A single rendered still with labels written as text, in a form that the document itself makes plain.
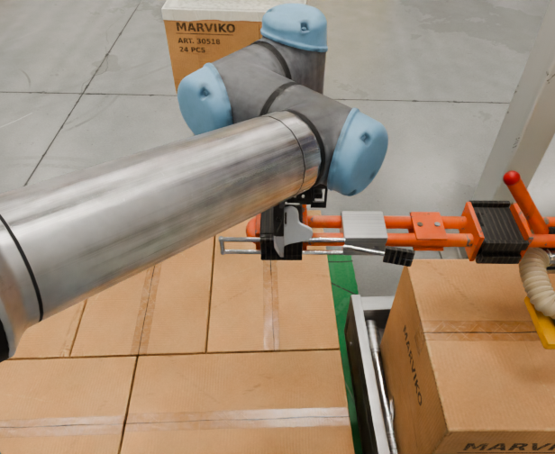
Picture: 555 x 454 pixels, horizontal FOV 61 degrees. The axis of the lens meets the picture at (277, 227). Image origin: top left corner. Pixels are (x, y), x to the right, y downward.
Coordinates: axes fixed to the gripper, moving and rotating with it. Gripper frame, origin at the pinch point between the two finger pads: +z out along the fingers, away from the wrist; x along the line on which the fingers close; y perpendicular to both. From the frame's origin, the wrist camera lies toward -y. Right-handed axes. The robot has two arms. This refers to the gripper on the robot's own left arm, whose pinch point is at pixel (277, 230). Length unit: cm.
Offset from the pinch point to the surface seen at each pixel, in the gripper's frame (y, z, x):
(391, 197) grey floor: 59, 125, 145
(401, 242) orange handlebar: 19.9, 0.0, -2.3
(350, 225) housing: 11.7, -1.2, 0.1
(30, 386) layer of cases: -70, 69, 4
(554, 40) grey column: 88, 14, 101
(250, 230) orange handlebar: -4.4, -0.7, -0.7
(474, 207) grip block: 32.9, -1.3, 4.8
